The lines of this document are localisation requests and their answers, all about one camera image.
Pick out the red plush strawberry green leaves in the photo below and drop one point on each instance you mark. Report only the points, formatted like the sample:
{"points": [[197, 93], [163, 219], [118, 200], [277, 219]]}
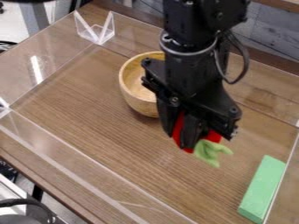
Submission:
{"points": [[209, 146]]}

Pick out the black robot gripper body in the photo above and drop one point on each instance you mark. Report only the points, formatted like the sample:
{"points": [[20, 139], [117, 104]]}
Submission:
{"points": [[195, 78]]}

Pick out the black device bottom left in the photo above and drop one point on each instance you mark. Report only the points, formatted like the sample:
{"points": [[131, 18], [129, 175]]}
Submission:
{"points": [[27, 211]]}

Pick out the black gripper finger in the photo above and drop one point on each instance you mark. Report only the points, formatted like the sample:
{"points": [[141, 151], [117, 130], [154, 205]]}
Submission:
{"points": [[194, 130], [169, 109]]}

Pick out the green rectangular block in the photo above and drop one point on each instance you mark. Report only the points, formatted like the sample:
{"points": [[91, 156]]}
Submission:
{"points": [[262, 188]]}

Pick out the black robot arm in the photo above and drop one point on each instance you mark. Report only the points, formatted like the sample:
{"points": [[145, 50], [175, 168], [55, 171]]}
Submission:
{"points": [[198, 25]]}

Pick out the light wooden bowl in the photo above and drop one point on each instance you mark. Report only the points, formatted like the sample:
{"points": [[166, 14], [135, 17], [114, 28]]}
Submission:
{"points": [[139, 98]]}

